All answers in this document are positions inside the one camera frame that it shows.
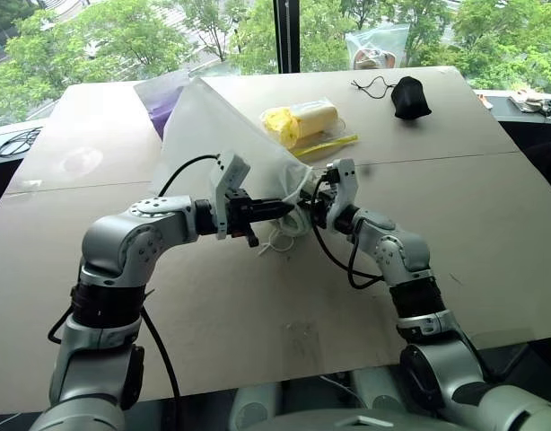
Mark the clear plastic bag with contents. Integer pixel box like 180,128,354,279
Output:
344,22,412,71

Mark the black left upper arm cable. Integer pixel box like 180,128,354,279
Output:
48,290,182,400

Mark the thin black cord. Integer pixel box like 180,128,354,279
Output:
351,76,394,101

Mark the clutter of small desk items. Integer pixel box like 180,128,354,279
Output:
507,88,551,123

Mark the grey rounded robot leg shape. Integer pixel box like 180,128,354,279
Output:
227,381,284,431
349,365,407,410

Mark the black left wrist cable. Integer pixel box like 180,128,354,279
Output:
156,154,221,198

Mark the white translucent drawstring bag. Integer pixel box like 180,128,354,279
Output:
161,75,316,260

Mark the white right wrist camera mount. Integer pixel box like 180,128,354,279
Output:
324,157,361,237

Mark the coiled black cable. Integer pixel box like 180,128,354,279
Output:
0,127,44,158

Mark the yellow rolled towel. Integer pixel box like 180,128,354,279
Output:
262,101,339,148

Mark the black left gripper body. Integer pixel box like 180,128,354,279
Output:
225,189,260,249

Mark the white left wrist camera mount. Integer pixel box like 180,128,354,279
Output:
211,151,252,241

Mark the clear zip bag yellow strip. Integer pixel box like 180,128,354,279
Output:
258,101,362,159

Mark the black window frame post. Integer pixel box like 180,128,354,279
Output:
275,0,302,75

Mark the grey robot torso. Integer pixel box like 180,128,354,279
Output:
257,406,442,431

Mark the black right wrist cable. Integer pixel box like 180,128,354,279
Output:
310,214,385,289

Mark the purple plastic bag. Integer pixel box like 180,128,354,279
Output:
133,70,197,141

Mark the thin white cable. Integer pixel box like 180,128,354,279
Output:
319,374,363,406

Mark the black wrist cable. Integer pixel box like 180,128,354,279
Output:
156,154,221,198
310,214,385,289

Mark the black fabric pouch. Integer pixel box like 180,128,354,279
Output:
389,75,434,120

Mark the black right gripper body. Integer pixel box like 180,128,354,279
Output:
307,164,339,231

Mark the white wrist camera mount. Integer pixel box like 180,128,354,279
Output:
324,157,361,237
211,151,252,241

